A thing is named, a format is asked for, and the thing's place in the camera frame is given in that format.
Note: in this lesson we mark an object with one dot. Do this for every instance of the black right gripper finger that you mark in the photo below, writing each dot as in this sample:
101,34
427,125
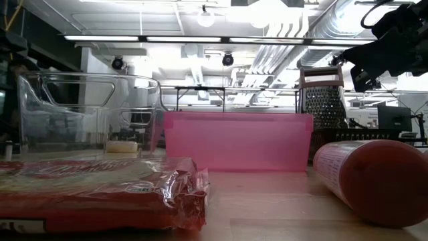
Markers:
368,55

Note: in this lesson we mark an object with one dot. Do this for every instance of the red food colouring bottle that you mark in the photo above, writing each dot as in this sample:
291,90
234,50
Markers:
378,184

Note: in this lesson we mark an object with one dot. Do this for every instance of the red popcorn bag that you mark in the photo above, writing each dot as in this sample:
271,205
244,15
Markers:
100,201

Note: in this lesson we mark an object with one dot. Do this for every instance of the pink metal box grater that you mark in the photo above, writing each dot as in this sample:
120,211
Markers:
322,107

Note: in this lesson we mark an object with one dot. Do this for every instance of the black computer monitor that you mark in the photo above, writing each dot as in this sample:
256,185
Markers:
394,118

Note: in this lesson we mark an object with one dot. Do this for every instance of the black plastic basket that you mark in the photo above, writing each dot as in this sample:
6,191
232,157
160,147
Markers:
351,134

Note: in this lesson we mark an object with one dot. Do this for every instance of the black monitor stand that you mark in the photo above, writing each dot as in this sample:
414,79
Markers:
420,129

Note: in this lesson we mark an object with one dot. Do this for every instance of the pink plastic bin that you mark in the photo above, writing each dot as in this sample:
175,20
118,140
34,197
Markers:
237,144

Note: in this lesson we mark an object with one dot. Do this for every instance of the round ceiling lamp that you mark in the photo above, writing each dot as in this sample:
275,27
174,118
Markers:
205,18

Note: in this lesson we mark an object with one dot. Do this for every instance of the black folding table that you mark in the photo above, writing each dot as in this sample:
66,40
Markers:
200,88

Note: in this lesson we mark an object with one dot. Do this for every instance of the long ceiling light fixture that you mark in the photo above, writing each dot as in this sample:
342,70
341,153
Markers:
184,39

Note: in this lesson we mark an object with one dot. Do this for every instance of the clear plastic bin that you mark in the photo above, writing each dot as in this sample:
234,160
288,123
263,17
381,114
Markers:
67,134

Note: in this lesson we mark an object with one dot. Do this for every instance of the black ceiling camera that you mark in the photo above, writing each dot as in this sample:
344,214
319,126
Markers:
227,60
117,63
336,60

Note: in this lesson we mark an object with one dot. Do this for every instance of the silver ventilation duct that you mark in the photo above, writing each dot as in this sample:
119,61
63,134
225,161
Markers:
334,23

